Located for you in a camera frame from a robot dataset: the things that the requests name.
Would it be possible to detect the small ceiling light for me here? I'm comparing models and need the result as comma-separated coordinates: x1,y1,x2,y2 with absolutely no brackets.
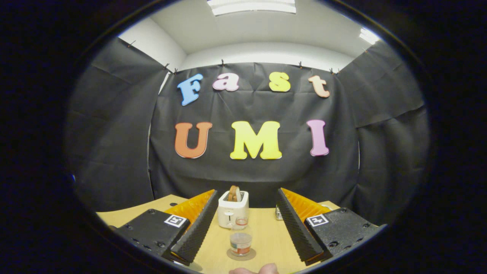
360,28,381,45

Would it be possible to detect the clear juice bottle red label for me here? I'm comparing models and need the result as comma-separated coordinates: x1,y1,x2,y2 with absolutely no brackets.
229,217,253,257

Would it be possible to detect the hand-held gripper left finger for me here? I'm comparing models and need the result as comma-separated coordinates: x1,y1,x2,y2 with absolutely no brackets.
114,189,219,266

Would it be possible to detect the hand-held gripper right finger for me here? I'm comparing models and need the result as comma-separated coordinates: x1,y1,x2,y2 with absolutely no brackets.
276,188,388,266

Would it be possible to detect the round brown coaster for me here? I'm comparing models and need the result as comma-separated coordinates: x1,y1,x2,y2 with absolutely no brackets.
227,247,256,261

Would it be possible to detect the white toaster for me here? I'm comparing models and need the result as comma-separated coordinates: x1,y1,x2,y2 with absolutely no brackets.
218,190,249,229

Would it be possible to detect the long ceiling light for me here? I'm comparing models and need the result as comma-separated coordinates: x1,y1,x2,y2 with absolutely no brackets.
207,0,296,16

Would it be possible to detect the wooden table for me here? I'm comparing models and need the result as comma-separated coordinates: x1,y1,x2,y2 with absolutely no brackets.
96,194,341,274

